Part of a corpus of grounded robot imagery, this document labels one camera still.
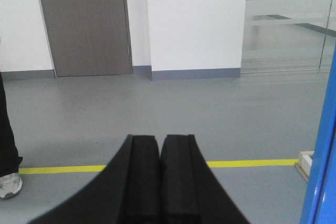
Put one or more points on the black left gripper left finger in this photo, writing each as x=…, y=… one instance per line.
x=126, y=191

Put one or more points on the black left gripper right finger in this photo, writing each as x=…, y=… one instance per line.
x=190, y=191

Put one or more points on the blue door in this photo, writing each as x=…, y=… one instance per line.
x=319, y=201

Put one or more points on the grey brown room door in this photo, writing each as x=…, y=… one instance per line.
x=88, y=37

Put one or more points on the yellow floor tape line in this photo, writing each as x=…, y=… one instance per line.
x=211, y=164

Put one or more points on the plywood platform base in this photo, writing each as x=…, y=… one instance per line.
x=302, y=172

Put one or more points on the white grey sneaker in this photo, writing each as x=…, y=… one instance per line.
x=11, y=185

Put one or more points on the white wooden edge beam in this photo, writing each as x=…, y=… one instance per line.
x=305, y=161

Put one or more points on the person black trouser leg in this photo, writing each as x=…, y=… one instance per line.
x=10, y=159

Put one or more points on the frosted glass partition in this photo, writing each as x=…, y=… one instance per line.
x=288, y=35

